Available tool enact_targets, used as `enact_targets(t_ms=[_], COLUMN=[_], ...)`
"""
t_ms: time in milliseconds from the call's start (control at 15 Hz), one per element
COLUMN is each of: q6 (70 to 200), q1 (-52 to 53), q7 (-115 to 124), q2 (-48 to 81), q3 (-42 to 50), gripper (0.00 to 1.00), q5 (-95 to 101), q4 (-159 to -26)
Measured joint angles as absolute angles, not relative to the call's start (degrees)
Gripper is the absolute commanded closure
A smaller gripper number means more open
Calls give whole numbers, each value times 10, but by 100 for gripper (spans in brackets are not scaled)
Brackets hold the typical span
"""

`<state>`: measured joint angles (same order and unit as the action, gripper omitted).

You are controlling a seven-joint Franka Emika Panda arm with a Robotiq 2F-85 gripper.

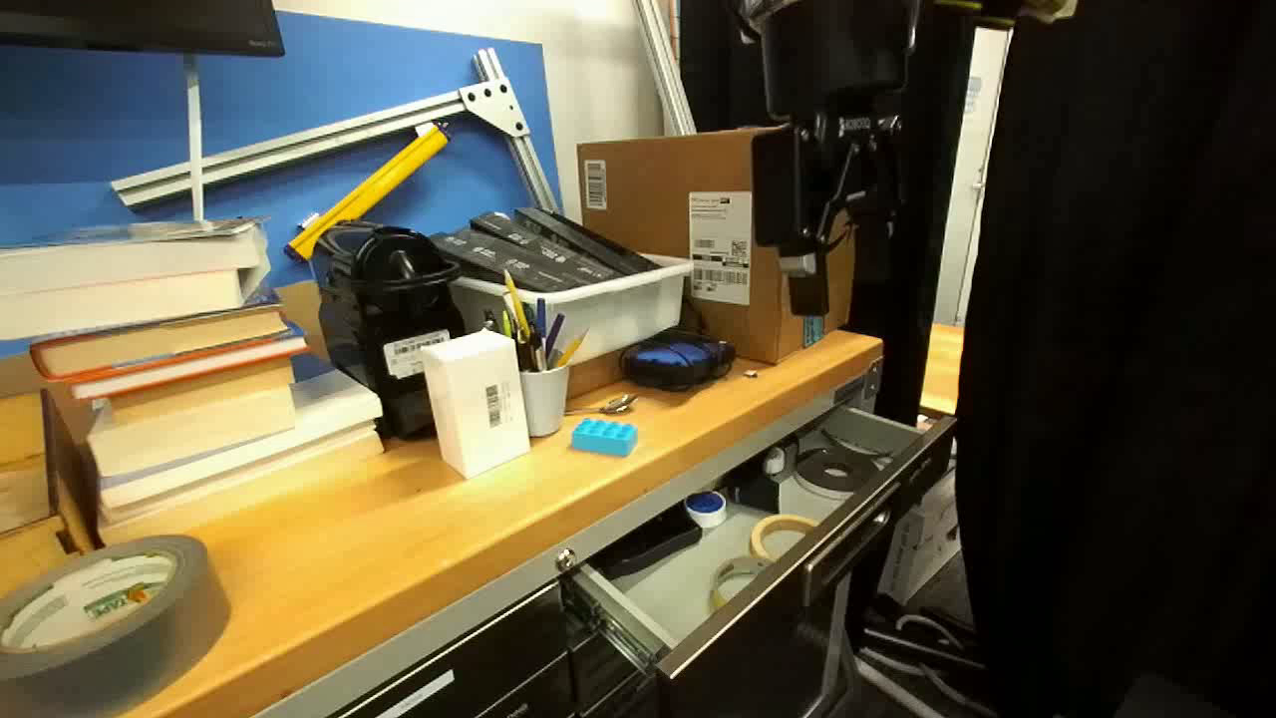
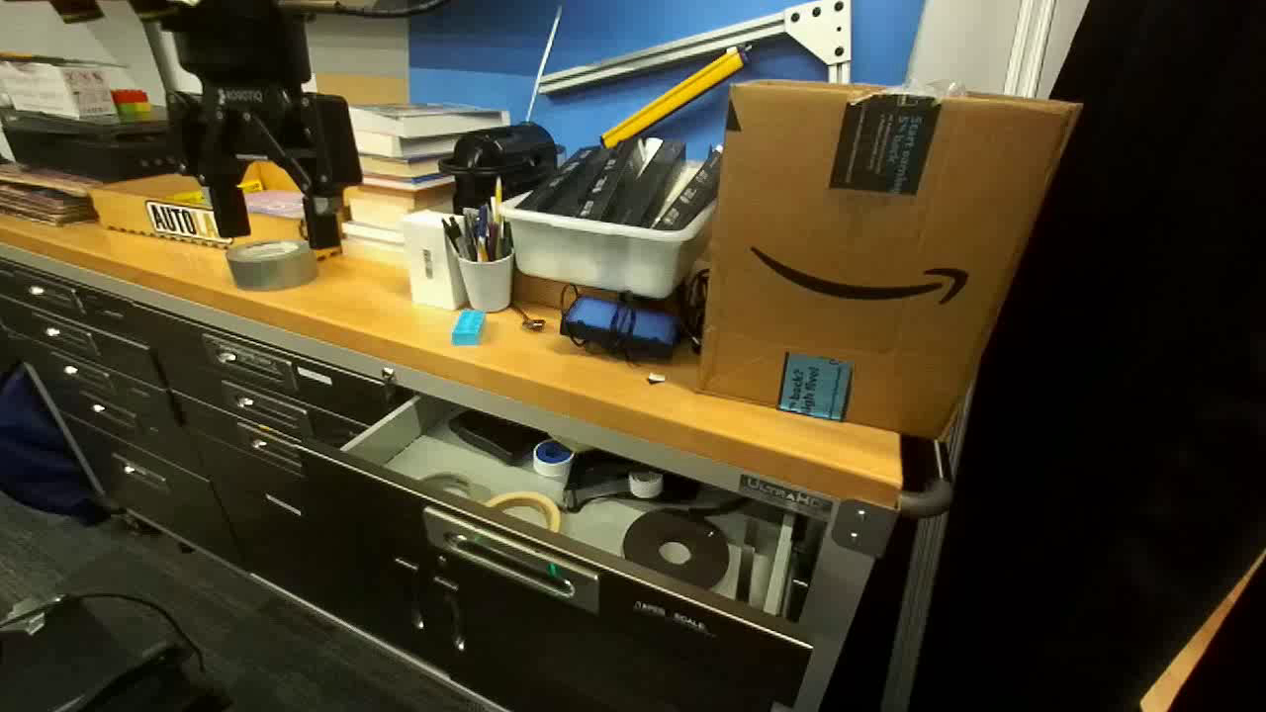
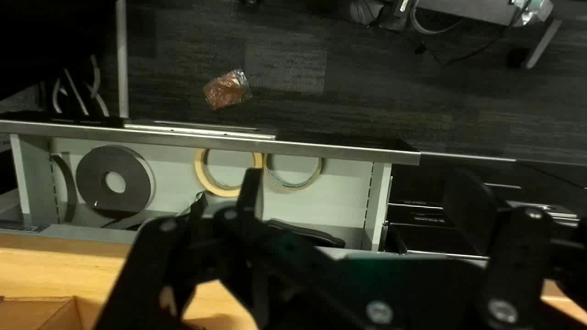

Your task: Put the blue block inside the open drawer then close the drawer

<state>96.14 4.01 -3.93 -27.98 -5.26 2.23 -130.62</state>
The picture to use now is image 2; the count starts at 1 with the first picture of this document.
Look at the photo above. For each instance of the blue and black device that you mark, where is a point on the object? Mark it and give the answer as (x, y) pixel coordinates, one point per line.
(618, 328)

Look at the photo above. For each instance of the black devices in bin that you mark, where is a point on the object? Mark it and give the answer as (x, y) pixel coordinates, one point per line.
(626, 180)

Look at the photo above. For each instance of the white and blue tape roll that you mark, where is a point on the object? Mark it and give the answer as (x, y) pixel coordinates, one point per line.
(552, 460)

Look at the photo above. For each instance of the white cup with pens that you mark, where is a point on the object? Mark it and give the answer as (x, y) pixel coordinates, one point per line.
(483, 271)

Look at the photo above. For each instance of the small blue block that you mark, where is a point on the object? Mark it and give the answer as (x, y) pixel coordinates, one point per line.
(468, 328)

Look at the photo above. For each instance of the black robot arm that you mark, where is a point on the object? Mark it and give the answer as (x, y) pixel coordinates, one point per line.
(242, 35)

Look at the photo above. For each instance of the perforated silver metal rail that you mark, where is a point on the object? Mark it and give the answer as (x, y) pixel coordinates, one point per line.
(700, 40)

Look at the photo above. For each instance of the grey metal drawer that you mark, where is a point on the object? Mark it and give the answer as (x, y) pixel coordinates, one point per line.
(555, 566)

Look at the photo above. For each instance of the large cardboard shipping box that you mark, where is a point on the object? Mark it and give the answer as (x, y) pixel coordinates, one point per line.
(855, 263)

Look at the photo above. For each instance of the stack of books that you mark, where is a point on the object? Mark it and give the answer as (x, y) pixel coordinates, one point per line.
(416, 144)

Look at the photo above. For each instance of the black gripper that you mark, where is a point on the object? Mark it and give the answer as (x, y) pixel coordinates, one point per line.
(271, 123)

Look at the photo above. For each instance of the dark drawer cabinet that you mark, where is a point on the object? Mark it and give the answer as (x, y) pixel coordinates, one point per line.
(144, 399)

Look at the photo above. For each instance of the black disc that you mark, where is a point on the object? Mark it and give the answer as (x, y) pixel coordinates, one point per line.
(676, 547)

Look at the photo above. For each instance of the black tape dispenser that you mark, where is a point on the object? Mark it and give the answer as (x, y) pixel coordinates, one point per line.
(502, 160)

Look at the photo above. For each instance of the small white tape roll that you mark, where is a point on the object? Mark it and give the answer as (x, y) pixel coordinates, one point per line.
(646, 485)

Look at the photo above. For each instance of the white plastic bin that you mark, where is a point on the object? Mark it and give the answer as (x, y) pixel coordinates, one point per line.
(597, 249)

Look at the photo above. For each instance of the small grey bowl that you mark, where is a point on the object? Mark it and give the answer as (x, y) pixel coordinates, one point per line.
(271, 263)

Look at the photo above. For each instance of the black floor object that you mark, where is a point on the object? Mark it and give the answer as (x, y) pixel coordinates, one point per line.
(94, 657)

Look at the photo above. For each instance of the small white box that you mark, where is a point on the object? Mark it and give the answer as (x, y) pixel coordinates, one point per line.
(431, 263)

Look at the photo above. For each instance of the yellow cardboard box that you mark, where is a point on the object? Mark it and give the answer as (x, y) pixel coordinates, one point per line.
(144, 205)

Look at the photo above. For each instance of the beige masking tape roll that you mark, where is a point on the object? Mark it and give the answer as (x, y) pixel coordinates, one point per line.
(526, 510)

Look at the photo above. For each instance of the black printer tray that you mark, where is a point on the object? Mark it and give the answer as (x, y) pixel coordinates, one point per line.
(86, 144)

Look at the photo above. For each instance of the yellow bar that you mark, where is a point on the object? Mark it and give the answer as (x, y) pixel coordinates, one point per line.
(676, 98)

